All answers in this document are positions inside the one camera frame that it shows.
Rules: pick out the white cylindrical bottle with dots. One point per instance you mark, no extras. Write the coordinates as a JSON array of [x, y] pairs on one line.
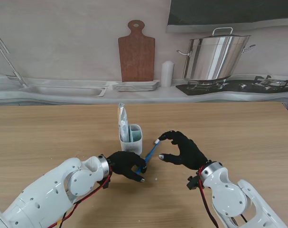
[[167, 74]]

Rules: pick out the large stainless steel pot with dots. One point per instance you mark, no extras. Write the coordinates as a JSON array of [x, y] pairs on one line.
[[212, 59]]

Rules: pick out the stack of white plates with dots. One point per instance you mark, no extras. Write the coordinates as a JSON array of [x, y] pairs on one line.
[[134, 86]]

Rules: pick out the black gas stove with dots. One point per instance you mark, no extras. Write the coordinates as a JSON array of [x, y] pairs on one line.
[[205, 89]]

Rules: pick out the blue toothbrush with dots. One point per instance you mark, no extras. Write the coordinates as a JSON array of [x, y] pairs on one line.
[[150, 154]]

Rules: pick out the white divided toothbrush holder cup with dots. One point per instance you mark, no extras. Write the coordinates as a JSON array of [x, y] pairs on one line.
[[133, 148]]

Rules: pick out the silver toothpaste tube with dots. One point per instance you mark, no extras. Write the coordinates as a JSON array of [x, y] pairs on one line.
[[123, 118]]

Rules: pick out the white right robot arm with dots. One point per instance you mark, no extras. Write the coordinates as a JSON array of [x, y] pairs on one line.
[[226, 194]]

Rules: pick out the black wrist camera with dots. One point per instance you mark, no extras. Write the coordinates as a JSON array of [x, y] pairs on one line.
[[105, 184], [193, 183]]

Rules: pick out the dark range hood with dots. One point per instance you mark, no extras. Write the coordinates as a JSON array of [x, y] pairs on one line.
[[229, 12]]

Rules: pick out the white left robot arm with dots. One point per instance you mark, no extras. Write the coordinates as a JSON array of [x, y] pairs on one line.
[[51, 190]]

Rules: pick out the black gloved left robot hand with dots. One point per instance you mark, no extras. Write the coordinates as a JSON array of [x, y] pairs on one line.
[[124, 164]]

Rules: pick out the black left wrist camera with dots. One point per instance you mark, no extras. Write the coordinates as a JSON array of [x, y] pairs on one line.
[[105, 184]]

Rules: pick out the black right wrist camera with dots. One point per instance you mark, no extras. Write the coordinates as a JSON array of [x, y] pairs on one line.
[[193, 183]]

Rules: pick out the chrome kitchen faucet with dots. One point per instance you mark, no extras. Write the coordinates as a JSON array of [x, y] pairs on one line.
[[12, 69]]

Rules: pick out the stainless steel sink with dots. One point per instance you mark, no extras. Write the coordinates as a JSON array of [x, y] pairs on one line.
[[63, 91]]

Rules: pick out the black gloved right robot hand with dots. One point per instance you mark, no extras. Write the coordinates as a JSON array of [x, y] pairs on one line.
[[190, 154]]

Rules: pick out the brown wooden cutting board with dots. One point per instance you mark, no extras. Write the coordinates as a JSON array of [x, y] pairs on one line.
[[136, 59]]

